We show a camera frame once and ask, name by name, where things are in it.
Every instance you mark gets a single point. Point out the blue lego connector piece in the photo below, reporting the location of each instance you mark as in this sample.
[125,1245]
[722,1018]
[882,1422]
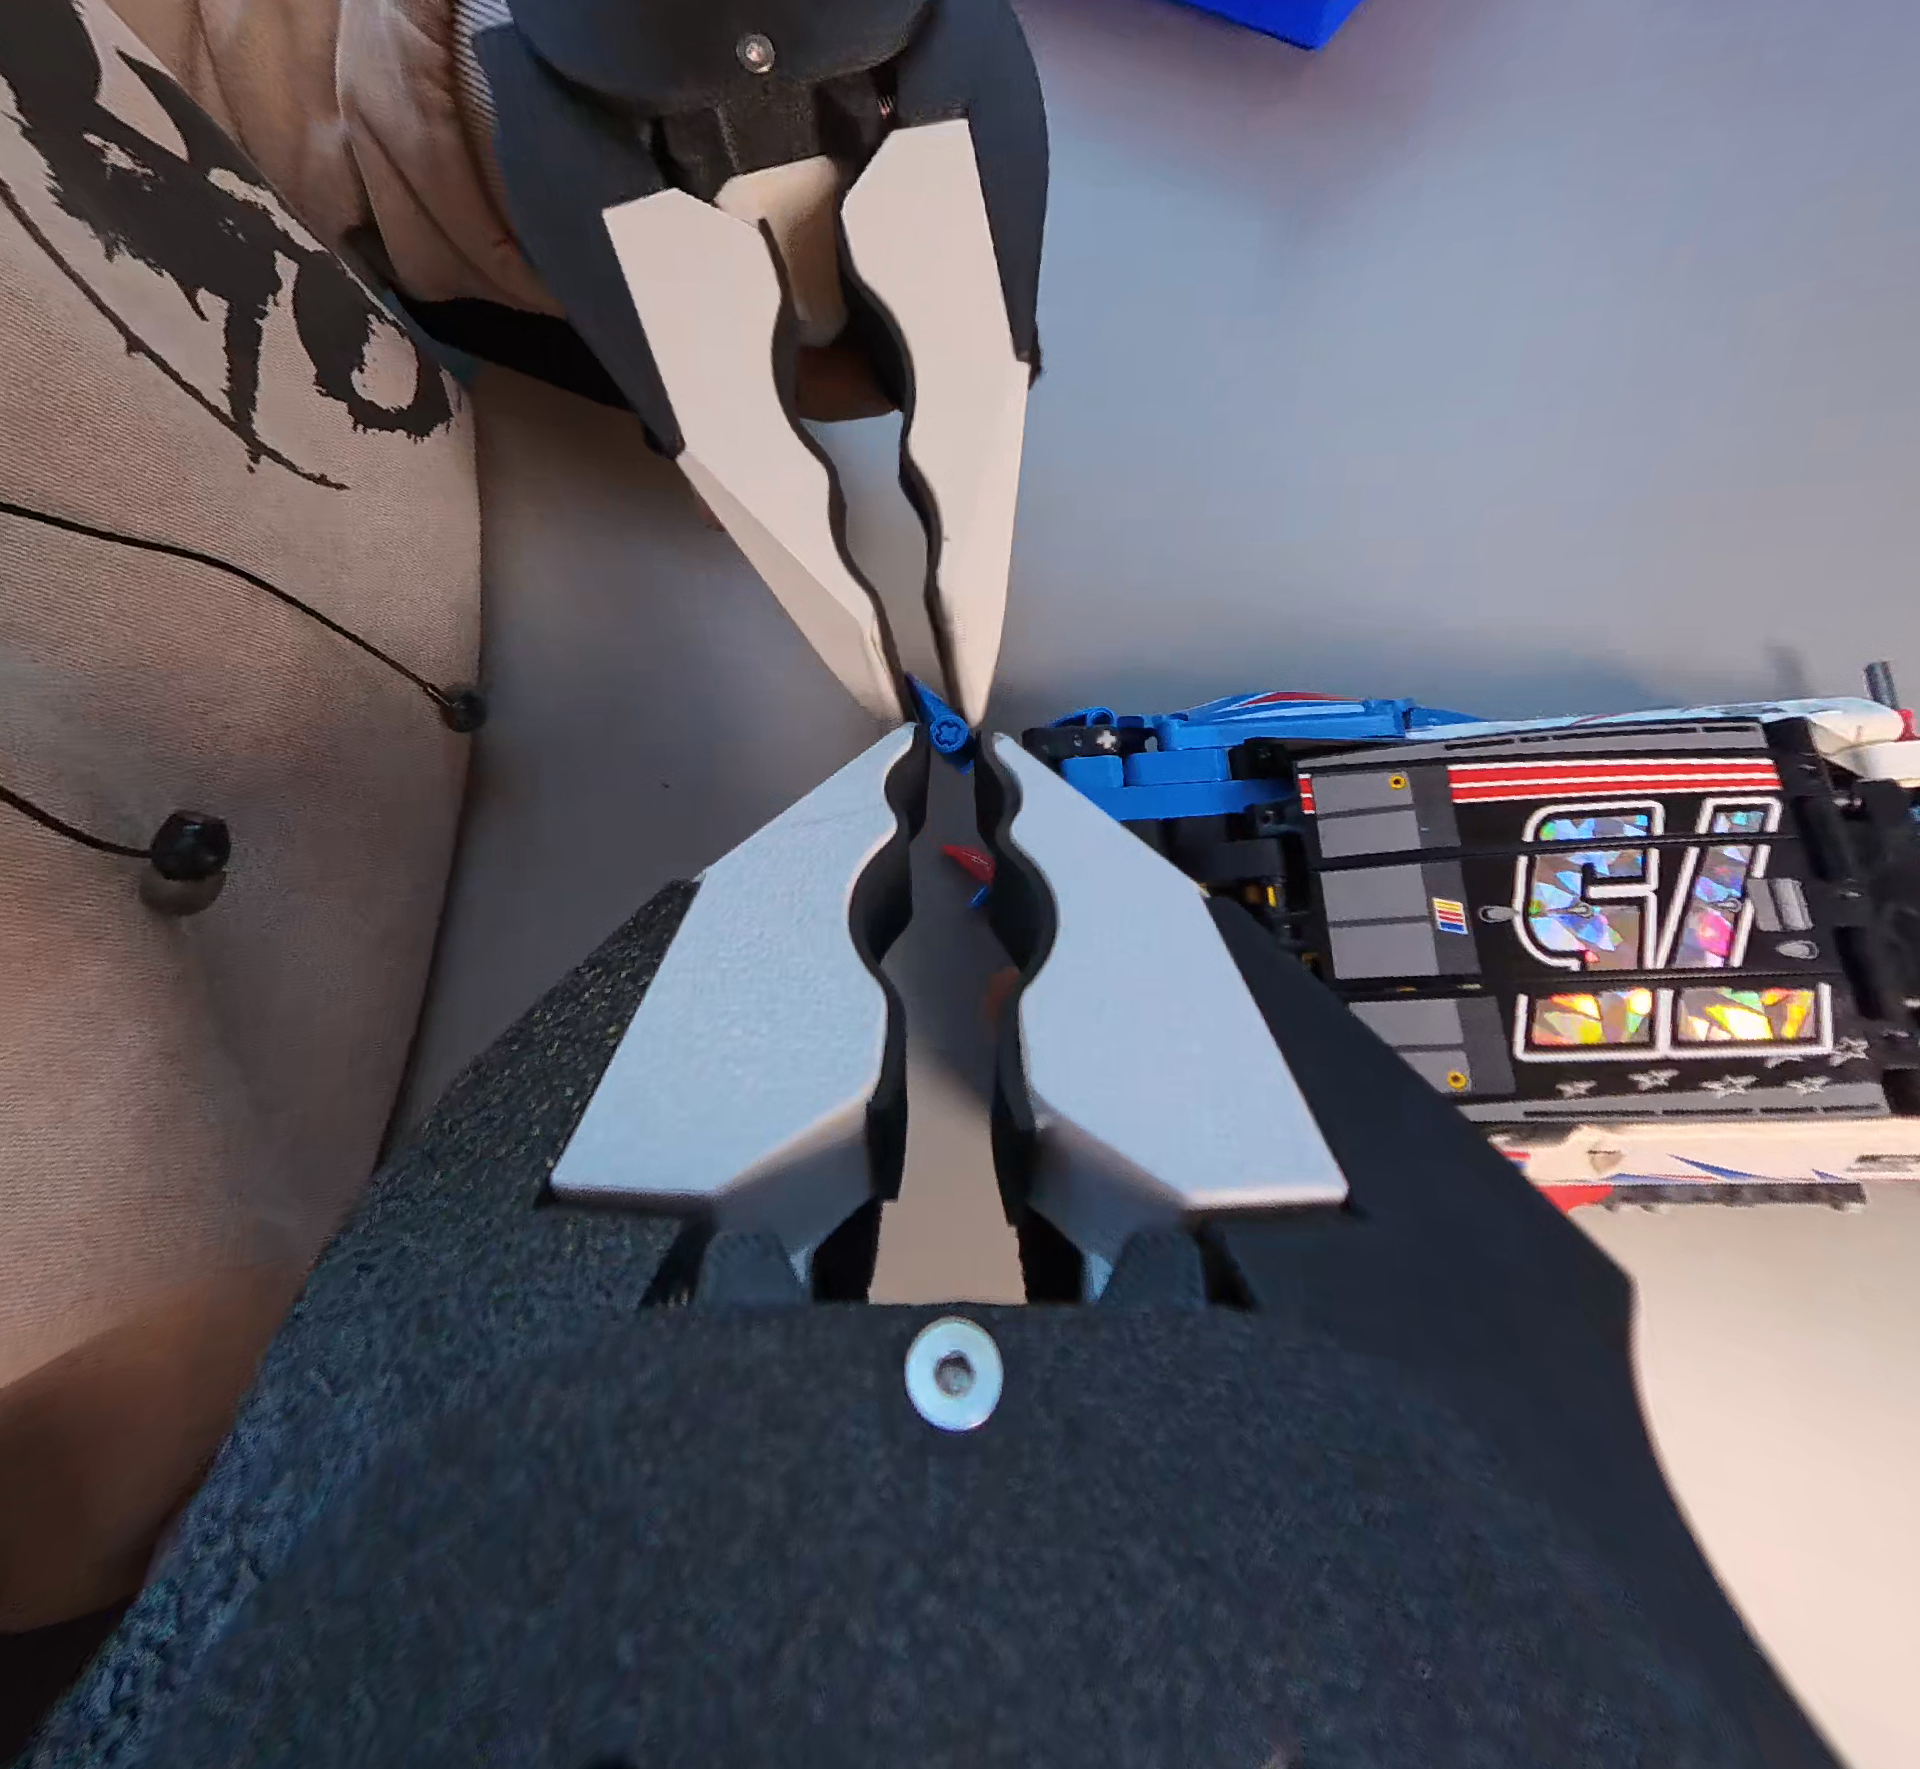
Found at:
[943,719]

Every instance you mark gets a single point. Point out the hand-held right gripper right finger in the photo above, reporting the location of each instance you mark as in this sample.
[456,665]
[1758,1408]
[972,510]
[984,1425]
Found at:
[1170,1050]

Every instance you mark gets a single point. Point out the lego race car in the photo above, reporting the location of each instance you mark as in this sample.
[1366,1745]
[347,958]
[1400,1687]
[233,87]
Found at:
[1577,929]

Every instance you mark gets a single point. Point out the red pointed lego piece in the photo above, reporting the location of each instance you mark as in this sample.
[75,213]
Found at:
[968,866]

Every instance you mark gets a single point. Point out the person's left forearm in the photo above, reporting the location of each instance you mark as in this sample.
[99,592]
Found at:
[360,44]

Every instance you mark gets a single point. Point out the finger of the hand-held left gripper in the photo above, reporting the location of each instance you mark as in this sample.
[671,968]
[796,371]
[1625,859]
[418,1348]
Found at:
[720,374]
[961,345]

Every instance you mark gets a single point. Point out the person's left hand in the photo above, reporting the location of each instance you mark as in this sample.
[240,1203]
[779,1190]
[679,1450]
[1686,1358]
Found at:
[849,381]

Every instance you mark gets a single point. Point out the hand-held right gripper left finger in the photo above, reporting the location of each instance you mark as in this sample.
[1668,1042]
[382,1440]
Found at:
[735,1034]

